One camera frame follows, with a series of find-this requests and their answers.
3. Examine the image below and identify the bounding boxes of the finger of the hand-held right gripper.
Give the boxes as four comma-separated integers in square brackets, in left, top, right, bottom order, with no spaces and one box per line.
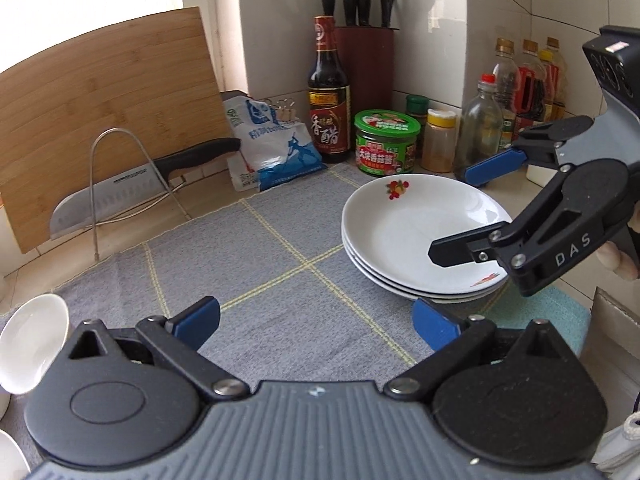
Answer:
[464,115,596,187]
[428,222,521,270]

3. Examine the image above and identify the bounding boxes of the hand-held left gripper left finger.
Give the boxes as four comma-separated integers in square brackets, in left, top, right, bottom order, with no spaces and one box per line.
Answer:
[54,296,249,403]

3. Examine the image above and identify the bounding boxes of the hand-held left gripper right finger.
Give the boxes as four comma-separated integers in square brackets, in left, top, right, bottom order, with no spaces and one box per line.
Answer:
[384,297,577,403]

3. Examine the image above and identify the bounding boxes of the white plate with fruit print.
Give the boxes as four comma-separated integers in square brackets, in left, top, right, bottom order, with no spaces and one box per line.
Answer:
[349,255,505,306]
[341,173,514,295]
[342,240,510,301]

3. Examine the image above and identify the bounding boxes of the white ceramic bowl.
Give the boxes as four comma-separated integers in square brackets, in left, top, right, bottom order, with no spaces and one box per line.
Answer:
[0,429,29,480]
[0,294,70,395]

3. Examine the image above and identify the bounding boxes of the person's right hand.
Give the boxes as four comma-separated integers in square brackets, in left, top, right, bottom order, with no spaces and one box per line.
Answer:
[598,241,640,281]

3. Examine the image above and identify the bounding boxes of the glass bottle with red cap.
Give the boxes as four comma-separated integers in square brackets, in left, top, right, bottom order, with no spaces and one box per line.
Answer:
[453,73,504,182]

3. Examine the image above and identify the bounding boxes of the small white box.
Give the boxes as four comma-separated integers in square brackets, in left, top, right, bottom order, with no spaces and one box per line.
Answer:
[525,162,557,187]

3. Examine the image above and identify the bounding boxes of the yellow-lidded spice jar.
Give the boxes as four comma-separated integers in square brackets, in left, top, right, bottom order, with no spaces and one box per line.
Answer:
[420,108,459,175]

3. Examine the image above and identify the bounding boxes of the grey and teal towel mat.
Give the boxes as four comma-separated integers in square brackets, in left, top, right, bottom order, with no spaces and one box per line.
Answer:
[0,162,592,480]

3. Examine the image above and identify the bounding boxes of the clear bottle with dark liquid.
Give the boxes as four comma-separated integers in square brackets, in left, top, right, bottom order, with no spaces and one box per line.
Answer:
[492,37,519,155]

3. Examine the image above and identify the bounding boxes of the green-lidded spice jar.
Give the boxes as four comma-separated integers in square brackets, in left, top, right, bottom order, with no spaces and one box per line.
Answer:
[404,93,430,159]

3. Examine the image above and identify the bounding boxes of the green-lidded sauce jar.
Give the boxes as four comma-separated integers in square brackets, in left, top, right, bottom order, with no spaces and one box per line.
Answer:
[353,109,421,177]

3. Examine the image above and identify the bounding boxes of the yellow oil bottle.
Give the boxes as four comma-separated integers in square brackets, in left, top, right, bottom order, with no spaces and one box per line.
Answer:
[539,36,569,122]

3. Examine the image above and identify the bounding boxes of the dark red knife block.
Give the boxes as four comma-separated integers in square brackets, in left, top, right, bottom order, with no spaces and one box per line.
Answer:
[333,25,401,164]

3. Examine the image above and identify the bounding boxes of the dark vinegar bottle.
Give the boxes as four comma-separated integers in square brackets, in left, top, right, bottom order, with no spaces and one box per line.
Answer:
[307,15,352,164]

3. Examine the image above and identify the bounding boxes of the white and blue salt bag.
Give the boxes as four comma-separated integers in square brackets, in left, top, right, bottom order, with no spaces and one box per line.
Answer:
[221,90,324,194]

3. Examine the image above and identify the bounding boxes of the metal binder clips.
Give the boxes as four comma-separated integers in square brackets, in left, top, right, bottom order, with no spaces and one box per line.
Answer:
[269,99,297,122]

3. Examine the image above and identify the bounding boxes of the person's white clothing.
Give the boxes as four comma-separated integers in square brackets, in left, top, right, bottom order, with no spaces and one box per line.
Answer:
[594,404,640,480]

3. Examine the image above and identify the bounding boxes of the bamboo cutting board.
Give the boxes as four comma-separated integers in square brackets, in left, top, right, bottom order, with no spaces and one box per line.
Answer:
[0,6,232,257]

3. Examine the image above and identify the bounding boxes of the black-handled kitchen knife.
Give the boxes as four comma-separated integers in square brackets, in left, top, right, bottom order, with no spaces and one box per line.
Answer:
[49,137,242,241]

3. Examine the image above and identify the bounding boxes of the metal wire rack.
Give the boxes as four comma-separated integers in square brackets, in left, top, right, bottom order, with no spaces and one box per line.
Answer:
[89,128,192,262]

